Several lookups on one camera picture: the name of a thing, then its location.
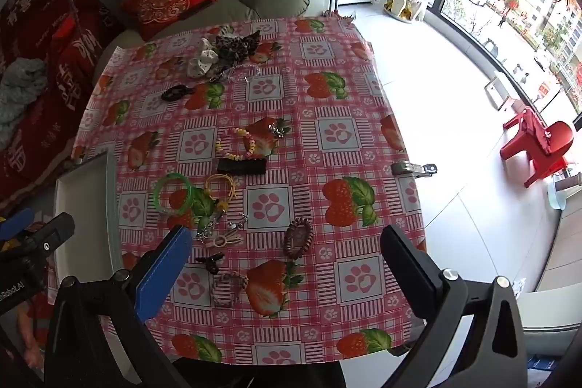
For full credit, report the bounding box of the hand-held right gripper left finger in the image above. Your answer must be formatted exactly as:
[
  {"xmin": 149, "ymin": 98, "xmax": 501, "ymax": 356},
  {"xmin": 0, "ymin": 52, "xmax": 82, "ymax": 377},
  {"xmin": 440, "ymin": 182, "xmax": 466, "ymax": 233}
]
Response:
[{"xmin": 43, "ymin": 225, "xmax": 194, "ymax": 388}]

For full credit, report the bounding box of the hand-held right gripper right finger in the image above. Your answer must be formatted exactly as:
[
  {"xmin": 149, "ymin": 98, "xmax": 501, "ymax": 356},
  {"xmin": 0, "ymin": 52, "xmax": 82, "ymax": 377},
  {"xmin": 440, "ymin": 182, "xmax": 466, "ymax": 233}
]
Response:
[{"xmin": 377, "ymin": 225, "xmax": 528, "ymax": 388}]

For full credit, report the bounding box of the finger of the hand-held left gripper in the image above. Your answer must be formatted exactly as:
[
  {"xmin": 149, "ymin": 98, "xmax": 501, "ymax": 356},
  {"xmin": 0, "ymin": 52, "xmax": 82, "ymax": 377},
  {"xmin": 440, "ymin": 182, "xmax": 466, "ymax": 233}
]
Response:
[
  {"xmin": 18, "ymin": 213, "xmax": 76, "ymax": 261},
  {"xmin": 0, "ymin": 208, "xmax": 36, "ymax": 241}
]

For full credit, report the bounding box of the white tray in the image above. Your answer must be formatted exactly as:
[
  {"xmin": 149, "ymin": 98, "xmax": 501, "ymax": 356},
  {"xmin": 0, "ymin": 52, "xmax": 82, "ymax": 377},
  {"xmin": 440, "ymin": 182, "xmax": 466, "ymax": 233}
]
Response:
[{"xmin": 53, "ymin": 151, "xmax": 123, "ymax": 280}]

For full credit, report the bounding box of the pink braided bracelet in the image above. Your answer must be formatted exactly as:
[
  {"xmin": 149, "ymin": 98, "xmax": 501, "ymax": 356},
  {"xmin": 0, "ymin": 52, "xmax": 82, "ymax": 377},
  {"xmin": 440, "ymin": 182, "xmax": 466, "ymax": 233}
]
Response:
[{"xmin": 211, "ymin": 271, "xmax": 248, "ymax": 309}]

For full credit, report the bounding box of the silver star hair clip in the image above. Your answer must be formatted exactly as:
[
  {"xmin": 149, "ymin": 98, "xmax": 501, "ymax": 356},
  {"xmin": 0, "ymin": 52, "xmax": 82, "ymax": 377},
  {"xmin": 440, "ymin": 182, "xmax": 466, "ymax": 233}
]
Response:
[{"xmin": 196, "ymin": 213, "xmax": 223, "ymax": 241}]

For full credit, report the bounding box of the green bangle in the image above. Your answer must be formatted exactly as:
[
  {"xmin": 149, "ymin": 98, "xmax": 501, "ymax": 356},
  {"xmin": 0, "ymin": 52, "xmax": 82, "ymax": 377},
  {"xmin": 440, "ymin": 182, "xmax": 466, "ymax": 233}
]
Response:
[{"xmin": 153, "ymin": 172, "xmax": 195, "ymax": 216}]

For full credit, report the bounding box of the brown beaded bracelet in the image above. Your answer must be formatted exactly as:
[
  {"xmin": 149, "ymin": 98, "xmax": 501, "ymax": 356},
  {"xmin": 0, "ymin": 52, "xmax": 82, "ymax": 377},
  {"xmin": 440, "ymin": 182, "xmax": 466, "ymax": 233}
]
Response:
[{"xmin": 283, "ymin": 217, "xmax": 315, "ymax": 259}]

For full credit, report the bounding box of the small black hair clip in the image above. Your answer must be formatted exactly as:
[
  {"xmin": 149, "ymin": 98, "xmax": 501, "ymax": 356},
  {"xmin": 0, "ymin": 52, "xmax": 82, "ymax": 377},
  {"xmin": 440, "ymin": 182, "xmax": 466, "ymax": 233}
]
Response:
[{"xmin": 195, "ymin": 252, "xmax": 226, "ymax": 275}]

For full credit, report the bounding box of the beige hair clip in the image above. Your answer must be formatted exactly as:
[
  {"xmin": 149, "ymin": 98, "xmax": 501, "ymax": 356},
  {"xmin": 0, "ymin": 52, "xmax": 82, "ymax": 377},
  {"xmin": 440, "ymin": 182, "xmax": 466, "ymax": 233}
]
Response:
[{"xmin": 207, "ymin": 232, "xmax": 244, "ymax": 249}]

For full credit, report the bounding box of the metal table clamp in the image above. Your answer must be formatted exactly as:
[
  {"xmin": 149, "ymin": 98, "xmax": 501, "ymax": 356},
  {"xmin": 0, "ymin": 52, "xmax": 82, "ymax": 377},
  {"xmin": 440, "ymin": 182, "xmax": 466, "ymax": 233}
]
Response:
[{"xmin": 391, "ymin": 161, "xmax": 438, "ymax": 180}]

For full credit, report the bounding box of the black rectangular hair clip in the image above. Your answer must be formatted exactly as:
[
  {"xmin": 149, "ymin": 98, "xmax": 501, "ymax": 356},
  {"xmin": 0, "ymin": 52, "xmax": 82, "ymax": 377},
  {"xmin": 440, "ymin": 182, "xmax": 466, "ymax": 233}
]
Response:
[{"xmin": 217, "ymin": 157, "xmax": 267, "ymax": 176}]

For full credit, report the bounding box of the grey knitted blanket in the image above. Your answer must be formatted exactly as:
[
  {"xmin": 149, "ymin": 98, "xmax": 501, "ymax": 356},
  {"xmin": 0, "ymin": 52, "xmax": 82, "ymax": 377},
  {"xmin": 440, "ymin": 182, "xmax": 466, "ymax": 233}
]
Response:
[{"xmin": 0, "ymin": 57, "xmax": 48, "ymax": 148}]

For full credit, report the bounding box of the red printed blanket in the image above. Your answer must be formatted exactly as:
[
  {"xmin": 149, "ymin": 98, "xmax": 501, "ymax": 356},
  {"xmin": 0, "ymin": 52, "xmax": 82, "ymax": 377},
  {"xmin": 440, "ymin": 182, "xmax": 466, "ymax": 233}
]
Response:
[{"xmin": 0, "ymin": 0, "xmax": 125, "ymax": 211}]

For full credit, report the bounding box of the dark star hair clip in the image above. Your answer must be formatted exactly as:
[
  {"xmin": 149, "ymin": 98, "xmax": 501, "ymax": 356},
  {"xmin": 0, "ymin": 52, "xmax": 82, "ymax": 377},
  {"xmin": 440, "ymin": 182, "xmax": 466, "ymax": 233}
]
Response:
[{"xmin": 266, "ymin": 117, "xmax": 292, "ymax": 139}]

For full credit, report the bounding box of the red plastic chair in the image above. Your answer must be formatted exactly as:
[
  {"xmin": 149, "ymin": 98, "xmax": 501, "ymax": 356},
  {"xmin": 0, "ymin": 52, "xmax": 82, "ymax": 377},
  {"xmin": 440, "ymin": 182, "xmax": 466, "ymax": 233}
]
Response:
[{"xmin": 499, "ymin": 106, "xmax": 577, "ymax": 189}]

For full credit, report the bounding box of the strawberry print tablecloth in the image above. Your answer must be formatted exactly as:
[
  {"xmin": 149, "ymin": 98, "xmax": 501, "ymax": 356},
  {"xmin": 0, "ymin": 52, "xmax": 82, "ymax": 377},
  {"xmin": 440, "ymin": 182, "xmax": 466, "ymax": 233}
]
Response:
[{"xmin": 73, "ymin": 16, "xmax": 428, "ymax": 366}]

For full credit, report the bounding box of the white scrunchie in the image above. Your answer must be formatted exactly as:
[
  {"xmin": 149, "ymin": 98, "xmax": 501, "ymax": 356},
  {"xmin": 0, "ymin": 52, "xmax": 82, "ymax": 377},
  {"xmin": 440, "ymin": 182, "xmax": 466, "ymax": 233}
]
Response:
[{"xmin": 187, "ymin": 37, "xmax": 223, "ymax": 80}]

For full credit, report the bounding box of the leopard print scrunchie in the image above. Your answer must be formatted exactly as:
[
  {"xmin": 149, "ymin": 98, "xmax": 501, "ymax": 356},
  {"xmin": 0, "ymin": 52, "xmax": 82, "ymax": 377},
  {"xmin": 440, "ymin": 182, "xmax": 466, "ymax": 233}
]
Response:
[{"xmin": 214, "ymin": 30, "xmax": 262, "ymax": 64}]

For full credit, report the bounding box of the pink yellow beaded bracelet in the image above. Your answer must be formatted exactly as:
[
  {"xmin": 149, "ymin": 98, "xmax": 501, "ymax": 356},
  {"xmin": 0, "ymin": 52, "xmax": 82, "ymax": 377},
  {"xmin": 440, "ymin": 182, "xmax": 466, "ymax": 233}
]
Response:
[{"xmin": 215, "ymin": 127, "xmax": 258, "ymax": 161}]

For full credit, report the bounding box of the black hair tie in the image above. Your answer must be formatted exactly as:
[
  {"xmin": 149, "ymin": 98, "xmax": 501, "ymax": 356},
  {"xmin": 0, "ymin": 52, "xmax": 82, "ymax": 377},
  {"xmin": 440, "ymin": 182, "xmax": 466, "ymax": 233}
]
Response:
[{"xmin": 160, "ymin": 84, "xmax": 194, "ymax": 101}]

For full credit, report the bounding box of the silver chain necklace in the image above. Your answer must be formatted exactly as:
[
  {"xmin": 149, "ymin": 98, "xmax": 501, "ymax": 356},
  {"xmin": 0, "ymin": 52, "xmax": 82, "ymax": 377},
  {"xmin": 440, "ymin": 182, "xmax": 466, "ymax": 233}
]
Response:
[{"xmin": 211, "ymin": 63, "xmax": 264, "ymax": 84}]

